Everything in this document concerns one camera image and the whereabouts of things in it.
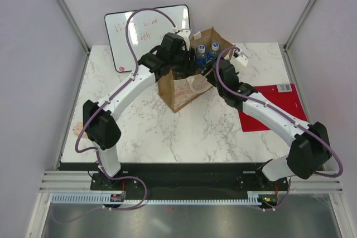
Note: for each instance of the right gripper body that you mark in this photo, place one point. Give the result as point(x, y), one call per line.
point(211, 78)

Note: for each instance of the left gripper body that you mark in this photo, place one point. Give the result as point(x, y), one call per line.
point(180, 63)

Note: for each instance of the blue-label water bottle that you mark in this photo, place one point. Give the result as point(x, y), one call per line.
point(201, 56)
point(213, 51)

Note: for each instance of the brown canvas tote bag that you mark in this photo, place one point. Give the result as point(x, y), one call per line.
point(177, 90)

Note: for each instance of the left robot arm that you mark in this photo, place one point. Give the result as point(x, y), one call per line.
point(100, 118)

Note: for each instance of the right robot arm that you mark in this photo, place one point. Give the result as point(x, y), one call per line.
point(308, 142)

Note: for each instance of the white dry-erase board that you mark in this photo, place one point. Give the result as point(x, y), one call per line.
point(144, 31)

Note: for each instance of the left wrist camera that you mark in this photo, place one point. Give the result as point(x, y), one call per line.
point(185, 33)

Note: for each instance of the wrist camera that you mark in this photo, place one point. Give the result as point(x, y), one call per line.
point(185, 33)
point(240, 57)

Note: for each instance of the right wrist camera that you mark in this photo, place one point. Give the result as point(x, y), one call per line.
point(240, 57)

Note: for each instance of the white cable duct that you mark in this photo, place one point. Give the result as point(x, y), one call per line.
point(121, 199)

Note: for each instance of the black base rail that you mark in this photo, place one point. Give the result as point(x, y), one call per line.
point(188, 180)

